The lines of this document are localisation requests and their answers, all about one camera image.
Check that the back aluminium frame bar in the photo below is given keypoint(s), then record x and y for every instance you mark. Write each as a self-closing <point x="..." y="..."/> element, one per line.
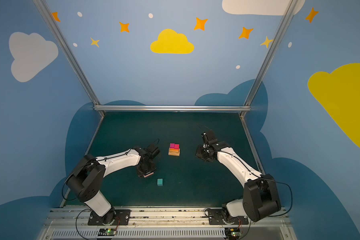
<point x="119" y="108"/>

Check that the right aluminium frame post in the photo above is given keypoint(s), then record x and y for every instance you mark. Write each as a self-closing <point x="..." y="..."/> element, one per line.
<point x="278" y="37"/>

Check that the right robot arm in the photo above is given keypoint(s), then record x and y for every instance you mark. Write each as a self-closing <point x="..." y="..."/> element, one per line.
<point x="260" y="197"/>

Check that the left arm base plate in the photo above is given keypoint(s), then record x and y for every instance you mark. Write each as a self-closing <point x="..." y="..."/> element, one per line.
<point x="121" y="217"/>

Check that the natural wood block diagonal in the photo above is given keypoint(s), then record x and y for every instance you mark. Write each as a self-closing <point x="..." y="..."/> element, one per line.
<point x="174" y="152"/>

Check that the left aluminium frame post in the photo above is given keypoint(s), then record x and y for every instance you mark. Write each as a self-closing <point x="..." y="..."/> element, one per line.
<point x="47" y="15"/>

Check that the aluminium front rail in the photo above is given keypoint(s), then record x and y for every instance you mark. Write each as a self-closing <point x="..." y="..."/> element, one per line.
<point x="160" y="223"/>

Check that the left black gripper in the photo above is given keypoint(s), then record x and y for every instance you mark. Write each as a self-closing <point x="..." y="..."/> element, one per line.
<point x="146" y="167"/>

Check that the left controller board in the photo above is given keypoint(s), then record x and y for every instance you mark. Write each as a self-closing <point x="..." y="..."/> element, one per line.
<point x="107" y="232"/>

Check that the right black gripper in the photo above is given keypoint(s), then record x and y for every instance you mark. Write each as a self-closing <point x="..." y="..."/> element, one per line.
<point x="202" y="151"/>

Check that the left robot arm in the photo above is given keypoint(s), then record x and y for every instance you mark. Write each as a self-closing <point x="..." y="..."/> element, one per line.
<point x="87" y="177"/>

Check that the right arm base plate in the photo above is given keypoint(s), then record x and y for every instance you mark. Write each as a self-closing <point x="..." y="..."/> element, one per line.
<point x="222" y="217"/>

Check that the aluminium frame post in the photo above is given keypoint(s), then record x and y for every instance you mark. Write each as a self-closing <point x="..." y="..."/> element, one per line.
<point x="278" y="37"/>
<point x="47" y="15"/>

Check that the right controller board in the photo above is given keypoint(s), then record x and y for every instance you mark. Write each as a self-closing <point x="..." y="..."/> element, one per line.
<point x="232" y="234"/>

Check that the controller board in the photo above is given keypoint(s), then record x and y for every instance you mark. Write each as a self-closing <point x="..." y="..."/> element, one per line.
<point x="107" y="232"/>
<point x="232" y="234"/>

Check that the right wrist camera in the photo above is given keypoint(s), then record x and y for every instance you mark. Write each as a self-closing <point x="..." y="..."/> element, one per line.
<point x="209" y="138"/>

